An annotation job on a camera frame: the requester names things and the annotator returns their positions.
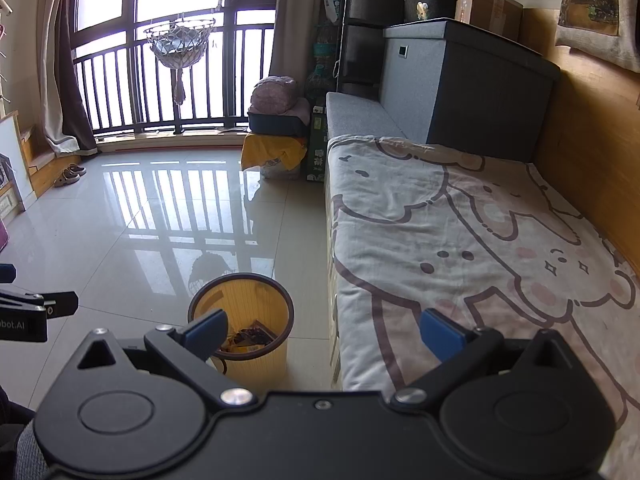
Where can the brown and beige curtain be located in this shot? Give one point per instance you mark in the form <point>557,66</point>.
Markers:
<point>65,85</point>

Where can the person's dark clothing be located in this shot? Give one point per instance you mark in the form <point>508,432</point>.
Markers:
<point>15,435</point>

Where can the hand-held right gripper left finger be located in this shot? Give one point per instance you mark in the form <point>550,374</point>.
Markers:
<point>205,332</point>

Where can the pink cloth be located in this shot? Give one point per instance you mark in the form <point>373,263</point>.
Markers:
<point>3,235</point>

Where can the printed wall cushion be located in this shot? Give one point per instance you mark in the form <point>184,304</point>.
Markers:
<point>600,10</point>

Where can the black shelf unit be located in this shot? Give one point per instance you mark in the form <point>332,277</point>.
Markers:
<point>362,25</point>

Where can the black balcony railing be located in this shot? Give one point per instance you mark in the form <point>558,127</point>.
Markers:
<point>150,85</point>

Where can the wooden step platform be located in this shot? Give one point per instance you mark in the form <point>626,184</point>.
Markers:
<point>42,160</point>

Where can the brown cardboard box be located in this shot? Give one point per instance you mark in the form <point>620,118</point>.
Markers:
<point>492,10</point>

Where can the green cardboard box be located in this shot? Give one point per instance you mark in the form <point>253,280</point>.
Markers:
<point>316,155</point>

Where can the bed with cartoon sheet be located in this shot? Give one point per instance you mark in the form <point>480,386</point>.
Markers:
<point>475,240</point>

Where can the dark snack wrapper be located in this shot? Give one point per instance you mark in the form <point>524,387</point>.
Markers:
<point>252,337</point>

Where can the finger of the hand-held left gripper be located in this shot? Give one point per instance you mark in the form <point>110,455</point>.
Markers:
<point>60,304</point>
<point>7,272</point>

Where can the grey fabric storage box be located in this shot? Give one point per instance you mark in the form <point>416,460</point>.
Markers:
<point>475,90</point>

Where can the pink fabric bundle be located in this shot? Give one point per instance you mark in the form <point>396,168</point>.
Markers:
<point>275,95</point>

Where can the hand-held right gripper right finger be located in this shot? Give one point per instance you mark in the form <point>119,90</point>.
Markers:
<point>440,332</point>

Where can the grey bench cushion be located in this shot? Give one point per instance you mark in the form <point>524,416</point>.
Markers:
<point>360,115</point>

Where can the yellow trash bin brown rim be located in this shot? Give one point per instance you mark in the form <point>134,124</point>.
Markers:
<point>260,365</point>

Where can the yellow cloth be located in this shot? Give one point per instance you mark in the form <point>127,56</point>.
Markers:
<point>270,147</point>

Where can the black round box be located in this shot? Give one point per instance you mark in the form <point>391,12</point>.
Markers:
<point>430,2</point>

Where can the white printed bag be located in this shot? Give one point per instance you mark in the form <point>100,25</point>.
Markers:
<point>280,170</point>

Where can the grey slipper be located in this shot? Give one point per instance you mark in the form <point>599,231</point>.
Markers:
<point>65,179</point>
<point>77,169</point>

